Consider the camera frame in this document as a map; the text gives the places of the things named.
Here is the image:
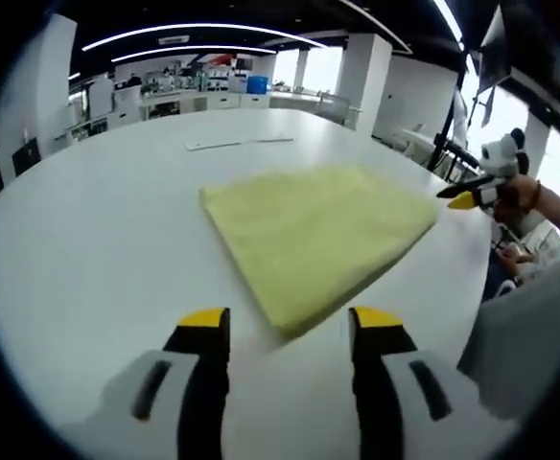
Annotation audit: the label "ceiling light strips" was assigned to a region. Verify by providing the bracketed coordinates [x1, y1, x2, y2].
[68, 0, 466, 81]

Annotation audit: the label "dark overhead monitor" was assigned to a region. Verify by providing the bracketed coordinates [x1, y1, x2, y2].
[476, 2, 519, 92]

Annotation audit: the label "yellow and blue garment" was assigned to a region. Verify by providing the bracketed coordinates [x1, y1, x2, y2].
[198, 163, 439, 339]

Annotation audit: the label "white counter cabinets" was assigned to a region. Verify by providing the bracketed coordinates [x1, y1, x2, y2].
[138, 90, 271, 119]

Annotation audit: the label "black monitor stand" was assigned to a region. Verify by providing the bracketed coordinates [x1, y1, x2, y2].
[426, 71, 482, 174]

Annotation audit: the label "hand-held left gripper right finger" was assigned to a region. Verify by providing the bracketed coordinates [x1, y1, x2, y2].
[347, 306, 521, 460]

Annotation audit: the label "white square pillar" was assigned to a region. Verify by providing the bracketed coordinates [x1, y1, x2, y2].
[0, 13, 78, 159]
[335, 33, 392, 140]

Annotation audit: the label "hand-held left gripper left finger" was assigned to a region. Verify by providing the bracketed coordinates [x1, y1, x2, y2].
[61, 306, 231, 460]

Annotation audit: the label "small black monitor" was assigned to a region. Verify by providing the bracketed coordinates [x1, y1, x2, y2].
[12, 138, 39, 176]

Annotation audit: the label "person's right hand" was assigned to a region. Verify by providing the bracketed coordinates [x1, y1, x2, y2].
[493, 174, 539, 219]

